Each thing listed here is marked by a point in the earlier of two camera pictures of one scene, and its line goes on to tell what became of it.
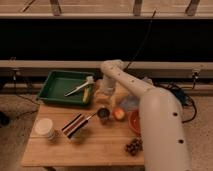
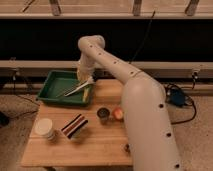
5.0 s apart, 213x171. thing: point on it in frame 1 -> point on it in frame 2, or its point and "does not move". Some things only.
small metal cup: [103, 114] does not move
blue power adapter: [180, 94] does not move
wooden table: [104, 132] does not move
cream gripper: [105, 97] -> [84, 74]
